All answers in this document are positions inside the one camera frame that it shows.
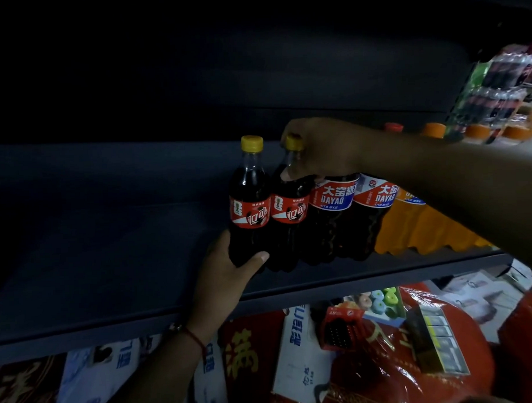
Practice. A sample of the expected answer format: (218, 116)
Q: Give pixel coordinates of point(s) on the person's left hand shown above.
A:
(219, 288)

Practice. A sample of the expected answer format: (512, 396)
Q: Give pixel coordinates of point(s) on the person's right hand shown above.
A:
(329, 147)

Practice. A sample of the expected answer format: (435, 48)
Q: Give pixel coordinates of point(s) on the large red-capped cola bottle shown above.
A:
(370, 204)
(331, 214)

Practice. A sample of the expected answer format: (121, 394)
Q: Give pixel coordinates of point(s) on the small yellow-capped cola bottle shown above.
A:
(288, 216)
(248, 204)

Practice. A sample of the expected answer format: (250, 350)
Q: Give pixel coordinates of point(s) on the dark grey metal shelf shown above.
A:
(119, 239)

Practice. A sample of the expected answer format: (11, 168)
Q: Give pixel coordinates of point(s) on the person's left forearm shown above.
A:
(154, 381)

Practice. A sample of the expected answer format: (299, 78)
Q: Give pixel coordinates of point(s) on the person's right forearm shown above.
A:
(466, 192)

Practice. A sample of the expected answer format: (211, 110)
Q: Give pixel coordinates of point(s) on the shrink-wrapped bottle packs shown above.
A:
(497, 86)

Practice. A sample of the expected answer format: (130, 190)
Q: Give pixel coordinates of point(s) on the yellow trimmed card pack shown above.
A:
(436, 341)

